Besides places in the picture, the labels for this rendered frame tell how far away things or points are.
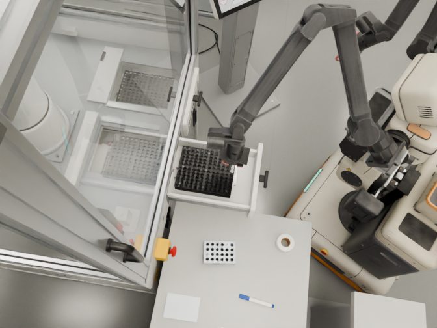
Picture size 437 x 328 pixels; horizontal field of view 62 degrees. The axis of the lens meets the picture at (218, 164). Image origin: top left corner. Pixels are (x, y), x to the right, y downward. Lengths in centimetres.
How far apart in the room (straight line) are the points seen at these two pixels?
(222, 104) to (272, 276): 143
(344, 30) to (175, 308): 110
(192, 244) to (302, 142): 134
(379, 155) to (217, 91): 160
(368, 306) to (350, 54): 97
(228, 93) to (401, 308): 170
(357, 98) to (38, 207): 95
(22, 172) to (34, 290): 206
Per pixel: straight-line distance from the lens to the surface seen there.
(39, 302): 243
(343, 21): 109
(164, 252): 137
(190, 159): 147
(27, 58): 40
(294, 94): 278
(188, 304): 148
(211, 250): 151
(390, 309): 167
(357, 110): 120
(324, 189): 220
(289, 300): 154
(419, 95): 126
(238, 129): 115
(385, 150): 127
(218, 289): 150
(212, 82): 270
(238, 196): 149
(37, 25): 41
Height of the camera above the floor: 226
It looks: 68 degrees down
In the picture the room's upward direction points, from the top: 7 degrees clockwise
